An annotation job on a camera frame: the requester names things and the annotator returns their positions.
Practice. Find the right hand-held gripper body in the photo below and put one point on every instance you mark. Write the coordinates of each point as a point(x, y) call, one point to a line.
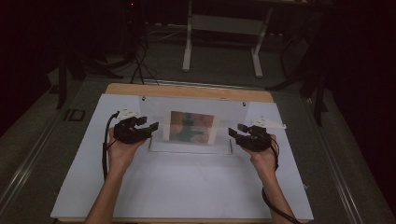
point(257, 140)

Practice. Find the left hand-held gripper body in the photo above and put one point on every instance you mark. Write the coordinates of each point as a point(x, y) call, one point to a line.
point(127, 132)

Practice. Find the clear acrylic photo frame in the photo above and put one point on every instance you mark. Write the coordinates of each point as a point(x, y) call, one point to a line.
point(149, 109)

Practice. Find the picture card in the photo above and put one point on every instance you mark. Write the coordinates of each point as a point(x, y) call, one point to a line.
point(191, 127)

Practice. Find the person's right hand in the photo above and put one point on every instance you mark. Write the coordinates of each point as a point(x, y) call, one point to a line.
point(266, 161)

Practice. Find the person's left hand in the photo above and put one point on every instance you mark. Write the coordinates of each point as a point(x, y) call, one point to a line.
point(121, 155)

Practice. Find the wooden table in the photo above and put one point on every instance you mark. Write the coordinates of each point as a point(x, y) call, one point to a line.
point(186, 90)

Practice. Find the light blue table mat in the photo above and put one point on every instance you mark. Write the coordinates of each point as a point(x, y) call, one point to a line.
point(193, 186)

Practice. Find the black metal stand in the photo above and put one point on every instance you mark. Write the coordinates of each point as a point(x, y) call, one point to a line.
point(317, 93)

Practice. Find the black rectangular floor bracket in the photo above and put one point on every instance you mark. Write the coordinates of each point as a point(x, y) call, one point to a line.
point(74, 115)

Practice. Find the aluminium floor rail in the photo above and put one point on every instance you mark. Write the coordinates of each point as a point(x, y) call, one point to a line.
point(199, 84)
point(337, 168)
point(28, 168)

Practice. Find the white metal desk frame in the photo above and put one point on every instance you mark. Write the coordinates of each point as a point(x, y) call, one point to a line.
point(224, 25)

